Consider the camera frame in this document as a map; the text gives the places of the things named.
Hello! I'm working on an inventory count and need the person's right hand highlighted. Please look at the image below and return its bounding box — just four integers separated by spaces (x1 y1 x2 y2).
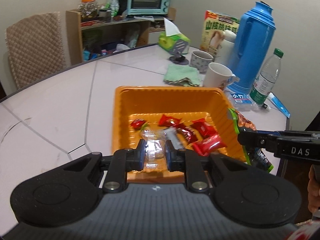
308 165 320 213

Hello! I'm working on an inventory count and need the green cloth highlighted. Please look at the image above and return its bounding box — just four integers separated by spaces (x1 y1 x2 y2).
163 64 201 87

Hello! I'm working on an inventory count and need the white thermos flask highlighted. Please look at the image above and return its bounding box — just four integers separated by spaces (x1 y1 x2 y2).
215 30 236 66

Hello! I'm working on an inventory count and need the orange plastic tray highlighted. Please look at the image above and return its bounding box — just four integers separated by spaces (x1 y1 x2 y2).
111 86 251 184

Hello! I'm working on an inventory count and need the red crinkled snack packet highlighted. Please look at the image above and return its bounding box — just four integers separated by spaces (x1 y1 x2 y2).
176 123 198 144

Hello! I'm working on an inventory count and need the clear brown candy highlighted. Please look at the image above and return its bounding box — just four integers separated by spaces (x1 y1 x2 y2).
140 128 165 169

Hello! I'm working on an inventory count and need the yellow green snack box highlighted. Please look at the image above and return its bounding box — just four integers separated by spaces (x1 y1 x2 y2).
200 10 240 57

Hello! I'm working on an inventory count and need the green tissue pack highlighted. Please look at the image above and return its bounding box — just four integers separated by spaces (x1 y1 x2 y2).
158 18 190 55

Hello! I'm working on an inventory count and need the grey phone stand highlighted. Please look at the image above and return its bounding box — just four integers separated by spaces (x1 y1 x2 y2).
169 40 189 66

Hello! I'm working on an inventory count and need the red white candy packet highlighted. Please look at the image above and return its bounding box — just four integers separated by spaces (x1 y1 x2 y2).
191 118 217 139

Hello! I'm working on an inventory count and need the beige quilted far chair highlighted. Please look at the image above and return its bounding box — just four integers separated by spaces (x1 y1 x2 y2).
5 12 66 89

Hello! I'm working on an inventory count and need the long green dark snack bag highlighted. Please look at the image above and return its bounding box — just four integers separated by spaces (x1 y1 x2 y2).
228 108 273 173

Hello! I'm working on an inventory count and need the wooden shelf unit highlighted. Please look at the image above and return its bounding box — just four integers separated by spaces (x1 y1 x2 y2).
66 9 165 65

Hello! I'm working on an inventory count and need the blue thermos jug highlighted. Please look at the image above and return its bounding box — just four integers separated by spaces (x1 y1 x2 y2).
227 1 276 94

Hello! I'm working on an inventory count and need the clear black-print snack packet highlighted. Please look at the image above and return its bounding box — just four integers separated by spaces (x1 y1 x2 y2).
160 127 184 150

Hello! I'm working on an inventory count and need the red orange candy packet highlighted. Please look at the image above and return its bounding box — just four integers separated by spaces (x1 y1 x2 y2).
158 114 181 127

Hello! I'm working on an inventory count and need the blue tissue packet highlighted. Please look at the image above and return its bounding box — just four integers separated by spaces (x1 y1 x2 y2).
228 92 254 111

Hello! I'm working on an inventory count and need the white mug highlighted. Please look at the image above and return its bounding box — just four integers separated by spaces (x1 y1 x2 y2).
203 62 240 90

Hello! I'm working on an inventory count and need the clear water bottle green cap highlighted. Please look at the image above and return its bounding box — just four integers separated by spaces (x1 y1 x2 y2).
249 48 284 106

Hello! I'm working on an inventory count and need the large red snack pouch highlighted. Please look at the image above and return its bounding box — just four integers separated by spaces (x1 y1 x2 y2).
192 134 227 157

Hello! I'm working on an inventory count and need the glass jar orange lid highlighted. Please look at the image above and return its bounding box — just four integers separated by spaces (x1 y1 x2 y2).
78 0 98 22

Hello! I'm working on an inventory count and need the patterned grey cup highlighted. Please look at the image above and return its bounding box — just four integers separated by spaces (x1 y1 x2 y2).
189 50 214 74

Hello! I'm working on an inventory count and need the small red candy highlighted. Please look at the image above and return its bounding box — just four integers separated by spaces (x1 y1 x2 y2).
130 119 147 130

